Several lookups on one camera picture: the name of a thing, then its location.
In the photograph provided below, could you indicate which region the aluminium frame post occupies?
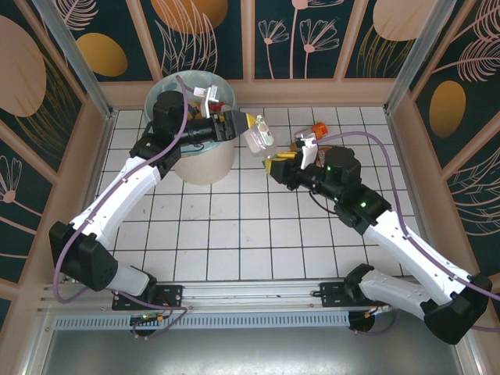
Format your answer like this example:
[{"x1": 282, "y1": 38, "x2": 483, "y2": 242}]
[
  {"x1": 384, "y1": 0, "x2": 450, "y2": 115},
  {"x1": 30, "y1": 0, "x2": 119, "y2": 119}
]

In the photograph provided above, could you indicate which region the white round waste bin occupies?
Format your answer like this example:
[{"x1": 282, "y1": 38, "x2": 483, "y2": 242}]
[{"x1": 143, "y1": 70, "x2": 238, "y2": 184}]

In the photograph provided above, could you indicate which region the orange label bottle brown cap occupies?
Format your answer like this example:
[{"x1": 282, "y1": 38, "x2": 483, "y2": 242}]
[{"x1": 288, "y1": 123, "x2": 329, "y2": 152}]

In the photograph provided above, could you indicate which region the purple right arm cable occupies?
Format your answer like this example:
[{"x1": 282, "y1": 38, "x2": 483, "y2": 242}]
[{"x1": 302, "y1": 131, "x2": 500, "y2": 337}]

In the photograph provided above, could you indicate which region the grey slotted cable duct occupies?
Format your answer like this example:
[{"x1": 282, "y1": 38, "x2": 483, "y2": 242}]
[{"x1": 52, "y1": 311, "x2": 351, "y2": 330}]

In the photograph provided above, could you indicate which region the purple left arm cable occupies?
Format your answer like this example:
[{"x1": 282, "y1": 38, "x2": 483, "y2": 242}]
[{"x1": 53, "y1": 75, "x2": 200, "y2": 341}]

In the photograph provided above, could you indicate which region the grey metal sheet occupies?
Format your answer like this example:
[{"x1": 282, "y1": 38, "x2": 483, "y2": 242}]
[{"x1": 38, "y1": 327, "x2": 481, "y2": 375}]

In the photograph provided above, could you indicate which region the light blue plastic bin liner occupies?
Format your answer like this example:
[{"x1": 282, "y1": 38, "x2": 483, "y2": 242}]
[{"x1": 143, "y1": 70, "x2": 238, "y2": 152}]

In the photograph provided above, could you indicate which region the green cap bottle white label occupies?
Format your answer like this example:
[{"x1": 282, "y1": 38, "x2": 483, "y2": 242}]
[{"x1": 245, "y1": 114, "x2": 279, "y2": 158}]

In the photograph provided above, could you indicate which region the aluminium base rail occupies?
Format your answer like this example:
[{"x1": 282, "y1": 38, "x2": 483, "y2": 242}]
[{"x1": 37, "y1": 279, "x2": 458, "y2": 313}]

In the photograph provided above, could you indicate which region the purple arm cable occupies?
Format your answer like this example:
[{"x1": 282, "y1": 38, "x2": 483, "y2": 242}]
[
  {"x1": 302, "y1": 131, "x2": 500, "y2": 337},
  {"x1": 53, "y1": 75, "x2": 200, "y2": 341}
]

